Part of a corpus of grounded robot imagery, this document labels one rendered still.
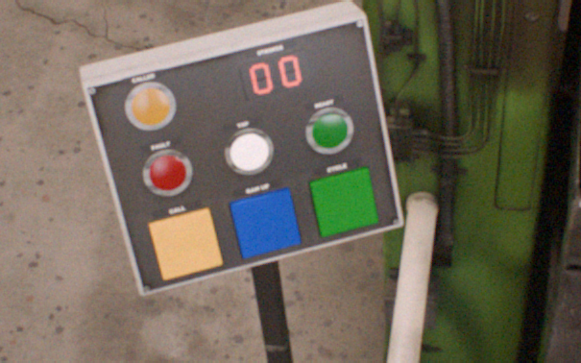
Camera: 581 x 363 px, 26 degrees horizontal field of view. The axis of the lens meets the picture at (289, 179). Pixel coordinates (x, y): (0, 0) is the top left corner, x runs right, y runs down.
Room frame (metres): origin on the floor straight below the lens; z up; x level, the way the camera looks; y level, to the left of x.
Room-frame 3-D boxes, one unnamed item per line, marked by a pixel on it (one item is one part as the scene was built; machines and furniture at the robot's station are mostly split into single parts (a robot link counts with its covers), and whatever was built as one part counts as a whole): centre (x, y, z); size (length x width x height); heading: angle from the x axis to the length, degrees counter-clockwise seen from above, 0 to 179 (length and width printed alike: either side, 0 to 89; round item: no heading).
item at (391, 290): (1.17, -0.19, 0.36); 0.09 x 0.07 x 0.12; 75
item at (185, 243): (0.89, 0.13, 1.01); 0.07 x 0.05 x 0.07; 100
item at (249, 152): (0.95, 0.04, 1.09); 0.05 x 0.03 x 0.04; 75
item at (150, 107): (0.97, 0.15, 1.16); 0.05 x 0.03 x 0.04; 75
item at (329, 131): (0.97, -0.06, 1.09); 0.05 x 0.03 x 0.04; 75
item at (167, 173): (0.93, 0.14, 1.09); 0.05 x 0.03 x 0.04; 75
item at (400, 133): (1.18, -0.18, 0.80); 0.06 x 0.03 x 0.14; 75
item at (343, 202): (0.92, -0.06, 1.01); 0.07 x 0.05 x 0.07; 100
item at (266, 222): (0.91, 0.04, 1.01); 0.07 x 0.05 x 0.07; 100
